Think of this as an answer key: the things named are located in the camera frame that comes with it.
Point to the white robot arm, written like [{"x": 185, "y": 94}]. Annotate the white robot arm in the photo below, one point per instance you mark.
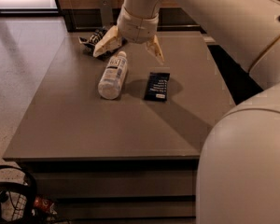
[{"x": 238, "y": 178}]

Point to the upper grey drawer front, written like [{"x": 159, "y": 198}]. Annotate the upper grey drawer front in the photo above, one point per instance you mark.
[{"x": 116, "y": 184}]

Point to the grey drawer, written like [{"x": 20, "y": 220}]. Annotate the grey drawer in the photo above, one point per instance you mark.
[
  {"x": 116, "y": 184},
  {"x": 116, "y": 210}
]

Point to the blue crumpled chip bag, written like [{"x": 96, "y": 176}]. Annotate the blue crumpled chip bag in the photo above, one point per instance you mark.
[{"x": 96, "y": 36}]

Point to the orange snack packet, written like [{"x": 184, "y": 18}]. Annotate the orange snack packet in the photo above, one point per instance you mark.
[{"x": 45, "y": 205}]

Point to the black wire basket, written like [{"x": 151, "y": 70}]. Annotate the black wire basket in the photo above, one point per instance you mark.
[{"x": 17, "y": 199}]

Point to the left metal wall bracket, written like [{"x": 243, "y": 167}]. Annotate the left metal wall bracket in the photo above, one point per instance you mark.
[{"x": 106, "y": 13}]

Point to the grey drawer cabinet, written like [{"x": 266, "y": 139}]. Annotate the grey drawer cabinet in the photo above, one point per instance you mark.
[{"x": 69, "y": 128}]

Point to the dark blue snack bar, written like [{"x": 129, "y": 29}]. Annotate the dark blue snack bar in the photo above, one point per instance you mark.
[{"x": 156, "y": 89}]

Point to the lower grey drawer front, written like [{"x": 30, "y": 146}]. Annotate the lower grey drawer front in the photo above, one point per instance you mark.
[{"x": 116, "y": 210}]

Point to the clear plastic water bottle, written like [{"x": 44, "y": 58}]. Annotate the clear plastic water bottle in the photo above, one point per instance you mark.
[{"x": 113, "y": 77}]

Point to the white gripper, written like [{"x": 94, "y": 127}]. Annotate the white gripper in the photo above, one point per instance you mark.
[{"x": 137, "y": 28}]

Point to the low grey side shelf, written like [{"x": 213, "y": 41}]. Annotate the low grey side shelf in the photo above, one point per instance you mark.
[{"x": 209, "y": 40}]

